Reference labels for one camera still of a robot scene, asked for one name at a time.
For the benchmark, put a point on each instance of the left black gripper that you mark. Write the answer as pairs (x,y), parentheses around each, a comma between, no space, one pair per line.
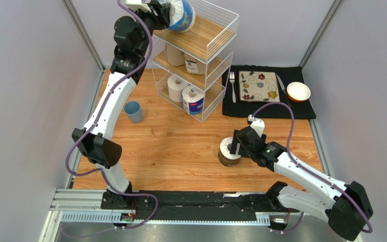
(162,20)

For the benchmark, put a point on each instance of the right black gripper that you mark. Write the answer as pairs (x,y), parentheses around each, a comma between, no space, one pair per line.
(239,143)

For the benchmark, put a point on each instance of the white roll dark brown wrapper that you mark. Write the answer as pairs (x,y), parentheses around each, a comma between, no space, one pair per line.
(224,155)

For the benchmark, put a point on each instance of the blue paper towel roll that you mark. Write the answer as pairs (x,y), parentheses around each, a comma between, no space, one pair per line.
(182,15)

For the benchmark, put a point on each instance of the brown paper roll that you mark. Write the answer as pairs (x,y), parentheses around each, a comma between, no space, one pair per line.
(193,65)
(175,56)

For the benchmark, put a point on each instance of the white roll blue label wrapper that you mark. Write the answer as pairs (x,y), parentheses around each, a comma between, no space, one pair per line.
(192,100)

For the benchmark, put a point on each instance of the white wire wooden shelf rack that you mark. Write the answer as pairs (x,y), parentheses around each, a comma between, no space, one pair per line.
(211,40)

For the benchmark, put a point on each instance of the plain white paper towel roll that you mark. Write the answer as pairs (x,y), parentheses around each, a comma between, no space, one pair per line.
(176,86)

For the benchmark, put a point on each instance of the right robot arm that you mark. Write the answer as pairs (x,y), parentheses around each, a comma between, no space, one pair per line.
(345,207)

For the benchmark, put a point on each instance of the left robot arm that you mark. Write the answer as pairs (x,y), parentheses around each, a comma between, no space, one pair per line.
(133,38)

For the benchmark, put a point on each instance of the square floral plate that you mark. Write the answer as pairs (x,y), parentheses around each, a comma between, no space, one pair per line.
(258,86)

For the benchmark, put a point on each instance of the silver fork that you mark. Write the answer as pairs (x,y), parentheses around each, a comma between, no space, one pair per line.
(232,81)

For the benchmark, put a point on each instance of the orange white bowl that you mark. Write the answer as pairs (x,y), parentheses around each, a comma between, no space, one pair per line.
(298,92)

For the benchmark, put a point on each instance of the blue grey cup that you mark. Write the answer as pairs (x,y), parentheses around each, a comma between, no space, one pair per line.
(133,111)

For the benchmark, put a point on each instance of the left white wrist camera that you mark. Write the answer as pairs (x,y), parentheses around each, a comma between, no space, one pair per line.
(137,5)

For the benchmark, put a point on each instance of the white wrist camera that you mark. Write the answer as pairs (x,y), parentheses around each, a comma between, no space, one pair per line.
(257,124)
(137,5)

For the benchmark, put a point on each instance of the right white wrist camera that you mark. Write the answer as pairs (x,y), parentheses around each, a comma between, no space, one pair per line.
(257,124)

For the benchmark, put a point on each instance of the dark handled knife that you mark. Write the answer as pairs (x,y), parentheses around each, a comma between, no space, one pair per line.
(283,90)

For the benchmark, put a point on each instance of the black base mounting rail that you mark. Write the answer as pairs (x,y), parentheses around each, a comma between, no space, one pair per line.
(193,206)

